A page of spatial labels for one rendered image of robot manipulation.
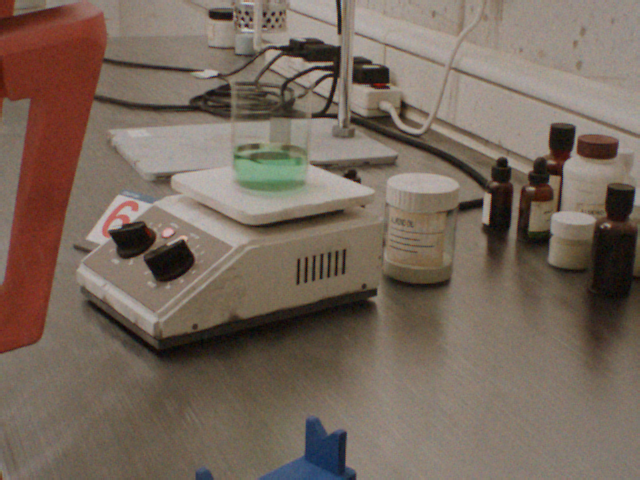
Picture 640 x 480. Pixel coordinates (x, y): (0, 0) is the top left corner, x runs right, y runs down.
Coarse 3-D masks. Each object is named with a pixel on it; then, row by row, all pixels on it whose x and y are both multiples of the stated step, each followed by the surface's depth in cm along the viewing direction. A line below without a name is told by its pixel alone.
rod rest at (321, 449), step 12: (312, 420) 61; (312, 432) 61; (324, 432) 61; (336, 432) 60; (312, 444) 61; (324, 444) 60; (336, 444) 60; (312, 456) 61; (324, 456) 61; (336, 456) 60; (204, 468) 56; (288, 468) 61; (300, 468) 61; (312, 468) 61; (324, 468) 61; (336, 468) 60; (348, 468) 61
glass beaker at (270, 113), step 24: (240, 96) 81; (264, 96) 80; (288, 96) 80; (240, 120) 81; (264, 120) 80; (288, 120) 80; (240, 144) 82; (264, 144) 81; (288, 144) 81; (240, 168) 82; (264, 168) 82; (288, 168) 82; (264, 192) 82; (288, 192) 83
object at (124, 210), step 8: (120, 200) 99; (128, 200) 98; (136, 200) 98; (112, 208) 98; (120, 208) 98; (128, 208) 98; (136, 208) 97; (144, 208) 97; (112, 216) 98; (120, 216) 97; (128, 216) 97; (136, 216) 97; (104, 224) 98; (112, 224) 97; (96, 232) 97; (104, 232) 97
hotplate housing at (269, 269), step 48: (240, 240) 79; (288, 240) 80; (336, 240) 83; (96, 288) 82; (192, 288) 77; (240, 288) 79; (288, 288) 81; (336, 288) 84; (144, 336) 78; (192, 336) 78
